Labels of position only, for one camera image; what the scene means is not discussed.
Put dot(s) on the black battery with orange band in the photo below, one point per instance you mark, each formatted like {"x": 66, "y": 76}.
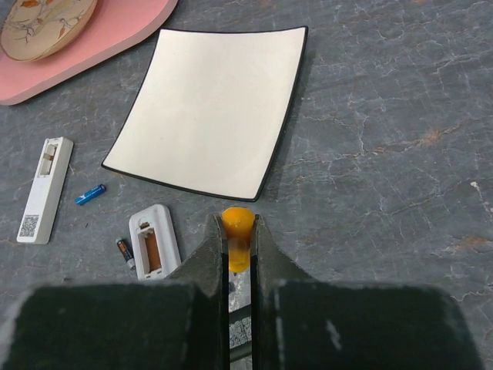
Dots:
{"x": 126, "y": 253}

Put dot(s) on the pink three-tier shelf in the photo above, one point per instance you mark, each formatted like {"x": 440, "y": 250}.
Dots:
{"x": 114, "y": 27}

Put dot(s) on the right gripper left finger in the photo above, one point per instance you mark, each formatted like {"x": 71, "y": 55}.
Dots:
{"x": 173, "y": 323}

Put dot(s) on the white square plate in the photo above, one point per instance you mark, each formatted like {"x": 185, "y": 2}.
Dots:
{"x": 210, "y": 112}

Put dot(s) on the slim white remote control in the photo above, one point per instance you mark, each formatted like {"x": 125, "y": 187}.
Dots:
{"x": 43, "y": 201}

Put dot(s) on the blue battery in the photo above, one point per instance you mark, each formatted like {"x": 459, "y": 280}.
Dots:
{"x": 90, "y": 194}

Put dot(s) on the orange handled screwdriver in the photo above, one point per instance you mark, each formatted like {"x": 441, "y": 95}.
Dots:
{"x": 238, "y": 223}

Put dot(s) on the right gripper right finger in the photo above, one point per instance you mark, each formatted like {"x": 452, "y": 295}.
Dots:
{"x": 299, "y": 322}

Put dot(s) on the black remote control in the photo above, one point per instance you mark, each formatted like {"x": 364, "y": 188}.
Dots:
{"x": 240, "y": 333}

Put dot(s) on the wide white remote control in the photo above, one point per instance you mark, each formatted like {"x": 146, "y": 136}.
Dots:
{"x": 154, "y": 243}

